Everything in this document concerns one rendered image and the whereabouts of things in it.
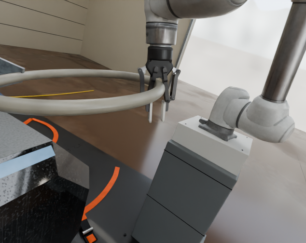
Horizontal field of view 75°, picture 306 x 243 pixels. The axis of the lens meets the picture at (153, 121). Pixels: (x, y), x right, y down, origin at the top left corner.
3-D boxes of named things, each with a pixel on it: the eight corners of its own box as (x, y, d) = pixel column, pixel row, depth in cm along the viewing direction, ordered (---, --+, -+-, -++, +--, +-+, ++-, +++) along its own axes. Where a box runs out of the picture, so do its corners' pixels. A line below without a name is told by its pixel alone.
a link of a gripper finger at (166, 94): (159, 66, 62) (163, 65, 62) (163, 100, 66) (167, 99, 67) (161, 67, 58) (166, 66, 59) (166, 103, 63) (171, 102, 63)
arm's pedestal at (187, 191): (155, 199, 179) (187, 122, 150) (205, 236, 160) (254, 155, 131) (120, 236, 137) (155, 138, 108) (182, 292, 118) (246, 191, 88)
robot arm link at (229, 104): (217, 118, 124) (231, 84, 118) (243, 131, 112) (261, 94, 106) (202, 117, 113) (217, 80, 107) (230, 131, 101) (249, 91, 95)
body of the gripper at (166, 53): (171, 46, 62) (168, 76, 66) (144, 45, 61) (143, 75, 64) (178, 47, 55) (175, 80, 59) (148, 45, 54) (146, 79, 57)
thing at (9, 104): (-102, 107, 37) (-108, 91, 36) (49, 73, 83) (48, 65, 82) (159, 128, 34) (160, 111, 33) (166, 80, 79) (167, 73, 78)
